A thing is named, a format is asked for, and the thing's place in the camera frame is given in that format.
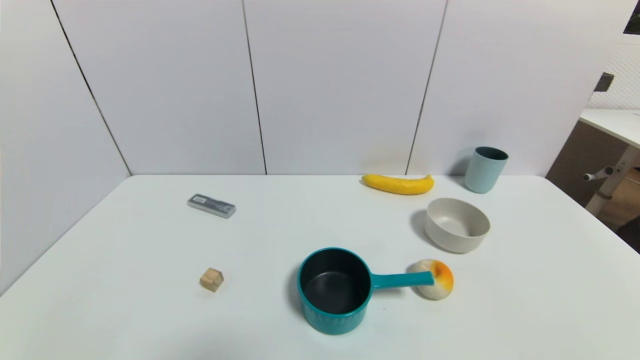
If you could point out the brown desk side panel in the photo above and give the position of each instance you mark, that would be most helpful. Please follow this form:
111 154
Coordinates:
575 155

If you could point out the dark wall-mounted object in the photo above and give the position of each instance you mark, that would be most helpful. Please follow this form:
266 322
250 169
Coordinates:
635 25

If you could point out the dark object on floor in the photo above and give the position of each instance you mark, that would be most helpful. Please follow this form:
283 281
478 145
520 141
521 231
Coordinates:
632 235

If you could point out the white slanted desk leg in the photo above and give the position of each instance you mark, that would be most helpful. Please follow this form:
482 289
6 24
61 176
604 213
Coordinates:
625 162

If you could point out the small wooden cube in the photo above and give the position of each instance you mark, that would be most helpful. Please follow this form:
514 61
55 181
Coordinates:
211 280

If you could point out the grey rectangular case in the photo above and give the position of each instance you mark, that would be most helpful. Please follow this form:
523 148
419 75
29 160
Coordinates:
211 206

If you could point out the beige round bowl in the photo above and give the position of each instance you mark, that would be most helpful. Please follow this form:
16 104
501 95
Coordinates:
455 241

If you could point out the light blue cup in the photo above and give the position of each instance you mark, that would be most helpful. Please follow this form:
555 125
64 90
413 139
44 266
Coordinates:
482 175

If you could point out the yellow banana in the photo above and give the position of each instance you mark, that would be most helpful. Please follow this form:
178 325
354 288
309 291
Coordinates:
400 185

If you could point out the white side desk top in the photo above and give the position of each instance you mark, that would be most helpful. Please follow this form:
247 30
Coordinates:
615 122

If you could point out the small black wall bracket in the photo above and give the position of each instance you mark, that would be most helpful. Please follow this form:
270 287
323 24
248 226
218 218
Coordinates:
604 82

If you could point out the white and orange peach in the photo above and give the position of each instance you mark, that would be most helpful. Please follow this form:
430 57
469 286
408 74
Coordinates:
436 291

